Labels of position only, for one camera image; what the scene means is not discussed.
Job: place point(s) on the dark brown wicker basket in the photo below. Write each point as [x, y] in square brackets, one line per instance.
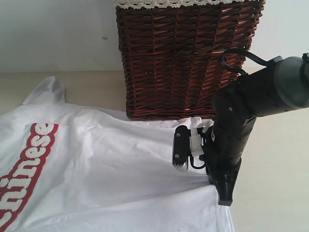
[170, 56]

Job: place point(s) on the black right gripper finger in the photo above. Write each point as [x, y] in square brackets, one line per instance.
[181, 148]

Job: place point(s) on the white lace fabric trim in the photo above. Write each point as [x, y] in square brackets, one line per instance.
[151, 4]

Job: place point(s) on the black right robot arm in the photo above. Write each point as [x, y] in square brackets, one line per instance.
[282, 85]

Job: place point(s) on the white tape on gripper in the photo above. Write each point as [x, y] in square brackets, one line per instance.
[196, 139]

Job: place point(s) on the white t-shirt red lettering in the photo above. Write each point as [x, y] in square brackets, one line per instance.
[71, 168]

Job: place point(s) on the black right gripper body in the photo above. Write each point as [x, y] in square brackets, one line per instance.
[222, 156]

